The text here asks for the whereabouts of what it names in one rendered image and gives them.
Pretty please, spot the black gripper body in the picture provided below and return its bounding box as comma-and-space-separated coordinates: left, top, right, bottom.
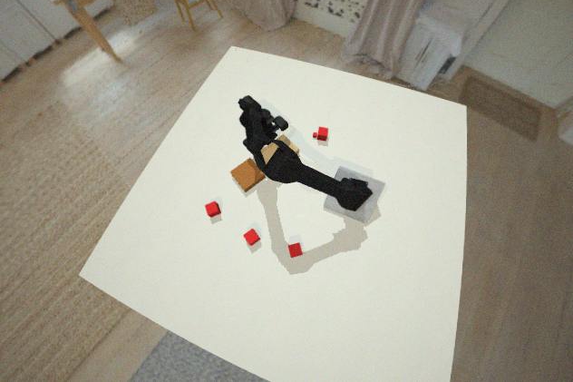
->
243, 115, 288, 147

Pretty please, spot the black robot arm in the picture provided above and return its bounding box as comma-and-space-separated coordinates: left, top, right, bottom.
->
238, 95, 372, 211

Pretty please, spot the tan rectangular block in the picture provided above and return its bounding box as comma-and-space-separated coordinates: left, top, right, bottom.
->
261, 134, 299, 164

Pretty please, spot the brown square block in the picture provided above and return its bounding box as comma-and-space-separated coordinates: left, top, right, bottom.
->
230, 158, 266, 192

